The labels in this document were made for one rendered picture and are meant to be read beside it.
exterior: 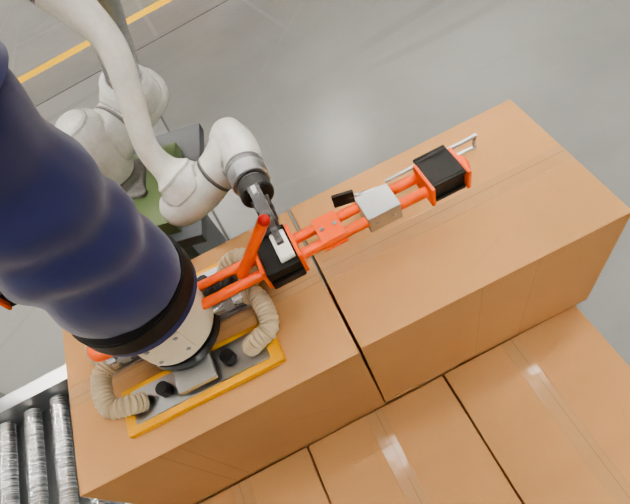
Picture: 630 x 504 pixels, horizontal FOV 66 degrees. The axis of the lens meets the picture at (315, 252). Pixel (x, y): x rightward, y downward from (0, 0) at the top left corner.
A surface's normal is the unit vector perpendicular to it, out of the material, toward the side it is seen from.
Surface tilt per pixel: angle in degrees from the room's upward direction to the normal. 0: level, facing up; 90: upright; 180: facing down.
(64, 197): 78
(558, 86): 0
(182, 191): 56
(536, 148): 0
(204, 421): 1
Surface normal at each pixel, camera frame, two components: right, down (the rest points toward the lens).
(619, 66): -0.24, -0.51
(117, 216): 0.82, -0.33
